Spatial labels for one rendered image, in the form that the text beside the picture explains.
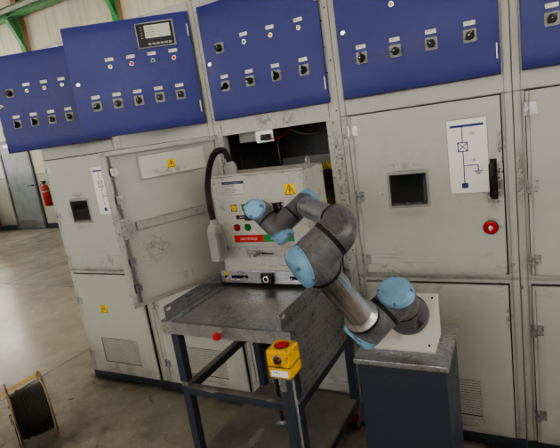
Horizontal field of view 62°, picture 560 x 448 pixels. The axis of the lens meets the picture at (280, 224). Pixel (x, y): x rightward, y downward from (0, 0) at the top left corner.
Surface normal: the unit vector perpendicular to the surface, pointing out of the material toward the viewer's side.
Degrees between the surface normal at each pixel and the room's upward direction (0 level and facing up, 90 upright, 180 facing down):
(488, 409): 90
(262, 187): 90
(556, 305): 90
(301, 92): 90
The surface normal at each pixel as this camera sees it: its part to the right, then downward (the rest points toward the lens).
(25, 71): -0.05, 0.22
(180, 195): 0.64, 0.07
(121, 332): -0.45, 0.25
